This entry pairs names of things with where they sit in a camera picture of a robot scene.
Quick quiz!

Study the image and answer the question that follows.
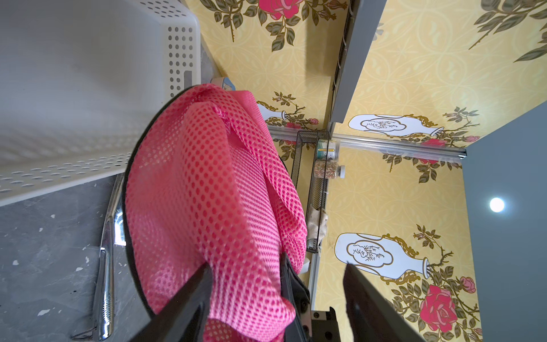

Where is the grain filled jar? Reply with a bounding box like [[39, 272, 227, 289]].
[[313, 160, 346, 180]]

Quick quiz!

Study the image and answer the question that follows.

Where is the white lid jar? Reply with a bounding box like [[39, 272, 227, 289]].
[[316, 139, 340, 161]]

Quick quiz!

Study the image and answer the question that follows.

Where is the black wire wall basket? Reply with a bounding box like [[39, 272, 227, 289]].
[[291, 131, 330, 254]]

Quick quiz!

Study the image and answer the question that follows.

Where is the decorated rectangular tray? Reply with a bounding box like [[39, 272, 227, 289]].
[[211, 77, 236, 91]]

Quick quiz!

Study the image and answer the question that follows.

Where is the pink mesh laundry bag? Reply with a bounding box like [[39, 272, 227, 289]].
[[124, 84, 307, 341]]

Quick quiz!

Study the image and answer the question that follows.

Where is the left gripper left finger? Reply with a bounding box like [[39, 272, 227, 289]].
[[132, 264, 213, 342]]

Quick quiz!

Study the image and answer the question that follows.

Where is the beige cloth in basket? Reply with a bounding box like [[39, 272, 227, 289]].
[[306, 206, 328, 248]]

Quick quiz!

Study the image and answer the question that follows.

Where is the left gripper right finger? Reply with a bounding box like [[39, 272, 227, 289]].
[[343, 264, 424, 342]]

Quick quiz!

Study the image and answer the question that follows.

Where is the white plastic basket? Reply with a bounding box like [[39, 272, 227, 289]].
[[1, 1, 201, 205]]

